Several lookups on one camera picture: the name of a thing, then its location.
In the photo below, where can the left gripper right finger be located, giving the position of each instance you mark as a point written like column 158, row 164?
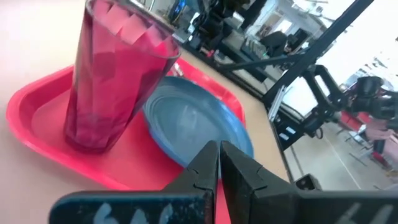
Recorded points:
column 245, row 180

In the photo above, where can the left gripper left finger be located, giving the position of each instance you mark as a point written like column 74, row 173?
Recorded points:
column 199, row 174

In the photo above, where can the blue round plate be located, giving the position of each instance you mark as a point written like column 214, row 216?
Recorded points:
column 192, row 124

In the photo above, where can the red translucent cup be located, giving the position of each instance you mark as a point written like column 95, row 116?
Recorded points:
column 109, row 93

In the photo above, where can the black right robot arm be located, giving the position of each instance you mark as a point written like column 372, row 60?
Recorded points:
column 326, row 104

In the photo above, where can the red plastic tray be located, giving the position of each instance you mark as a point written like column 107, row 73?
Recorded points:
column 40, row 118

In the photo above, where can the dark grey desk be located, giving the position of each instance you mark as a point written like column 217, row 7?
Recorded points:
column 230, row 43

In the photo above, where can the black aluminium rig frame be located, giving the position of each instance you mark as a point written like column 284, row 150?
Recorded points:
column 311, row 53

